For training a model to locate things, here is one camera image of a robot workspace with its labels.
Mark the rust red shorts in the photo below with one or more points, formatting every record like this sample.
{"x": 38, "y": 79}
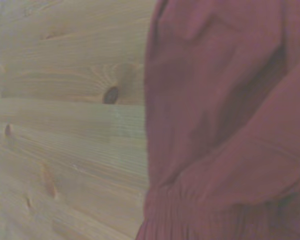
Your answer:
{"x": 227, "y": 120}

